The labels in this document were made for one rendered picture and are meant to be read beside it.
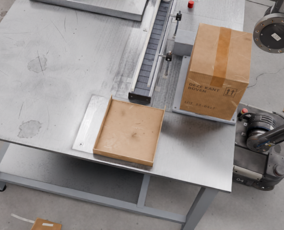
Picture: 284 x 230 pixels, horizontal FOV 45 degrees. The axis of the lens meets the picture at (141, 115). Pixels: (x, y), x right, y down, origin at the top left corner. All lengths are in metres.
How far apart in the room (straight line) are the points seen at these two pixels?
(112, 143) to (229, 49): 0.64
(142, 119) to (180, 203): 0.89
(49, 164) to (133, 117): 0.78
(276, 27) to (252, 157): 0.97
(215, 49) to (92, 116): 0.62
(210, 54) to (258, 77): 1.61
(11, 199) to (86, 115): 0.99
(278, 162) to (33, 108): 1.48
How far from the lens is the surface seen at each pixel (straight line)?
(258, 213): 2.43
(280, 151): 2.40
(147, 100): 1.62
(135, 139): 1.52
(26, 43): 1.94
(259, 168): 2.28
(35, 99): 1.68
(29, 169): 2.19
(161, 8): 2.05
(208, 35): 1.57
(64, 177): 2.13
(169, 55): 1.65
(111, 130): 1.54
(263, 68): 3.16
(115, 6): 2.04
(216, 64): 1.45
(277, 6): 1.32
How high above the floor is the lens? 2.14
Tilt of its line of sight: 55 degrees down
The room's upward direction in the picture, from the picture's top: 6 degrees clockwise
